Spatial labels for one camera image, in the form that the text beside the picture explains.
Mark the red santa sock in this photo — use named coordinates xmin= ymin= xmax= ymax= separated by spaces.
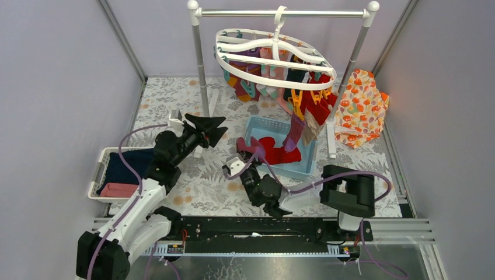
xmin=258 ymin=136 xmax=302 ymax=165

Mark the red beige sock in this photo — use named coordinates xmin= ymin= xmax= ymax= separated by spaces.
xmin=301 ymin=110 xmax=322 ymax=146

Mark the white clip hanger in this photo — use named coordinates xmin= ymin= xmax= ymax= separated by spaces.
xmin=215 ymin=6 xmax=336 ymax=91

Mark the purple patchwork sock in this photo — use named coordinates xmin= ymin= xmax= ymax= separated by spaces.
xmin=283 ymin=113 xmax=306 ymax=152
xmin=236 ymin=136 xmax=266 ymax=160

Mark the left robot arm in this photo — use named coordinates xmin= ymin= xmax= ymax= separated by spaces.
xmin=75 ymin=114 xmax=227 ymax=279

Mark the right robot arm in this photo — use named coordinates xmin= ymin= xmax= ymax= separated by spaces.
xmin=223 ymin=154 xmax=375 ymax=240

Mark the blue plastic basket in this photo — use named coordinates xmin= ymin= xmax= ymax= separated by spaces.
xmin=244 ymin=116 xmax=317 ymax=180

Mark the navy folded cloth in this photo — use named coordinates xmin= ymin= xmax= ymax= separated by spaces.
xmin=96 ymin=148 xmax=154 ymax=195

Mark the pink sock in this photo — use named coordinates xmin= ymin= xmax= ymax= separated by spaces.
xmin=256 ymin=47 xmax=277 ymax=97
xmin=269 ymin=50 xmax=292 ymax=114

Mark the navy christmas sock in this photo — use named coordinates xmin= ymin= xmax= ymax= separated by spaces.
xmin=283 ymin=55 xmax=308 ymax=101

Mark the white plastic basket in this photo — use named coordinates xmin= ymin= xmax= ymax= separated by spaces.
xmin=88 ymin=147 xmax=152 ymax=203

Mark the pink folded cloth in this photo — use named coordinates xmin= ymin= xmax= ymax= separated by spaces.
xmin=100 ymin=183 xmax=138 ymax=198

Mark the orange floral cloth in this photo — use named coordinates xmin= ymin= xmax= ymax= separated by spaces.
xmin=335 ymin=69 xmax=389 ymax=149

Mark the metal drying rack stand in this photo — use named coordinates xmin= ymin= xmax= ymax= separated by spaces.
xmin=186 ymin=0 xmax=381 ymax=159

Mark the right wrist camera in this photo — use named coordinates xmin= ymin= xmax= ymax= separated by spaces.
xmin=222 ymin=156 xmax=249 ymax=180

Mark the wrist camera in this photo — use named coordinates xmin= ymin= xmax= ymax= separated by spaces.
xmin=169 ymin=109 xmax=184 ymax=137
xmin=222 ymin=156 xmax=249 ymax=180

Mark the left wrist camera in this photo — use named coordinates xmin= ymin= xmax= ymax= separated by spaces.
xmin=169 ymin=109 xmax=184 ymax=137

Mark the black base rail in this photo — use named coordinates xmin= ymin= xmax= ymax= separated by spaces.
xmin=159 ymin=216 xmax=374 ymax=254

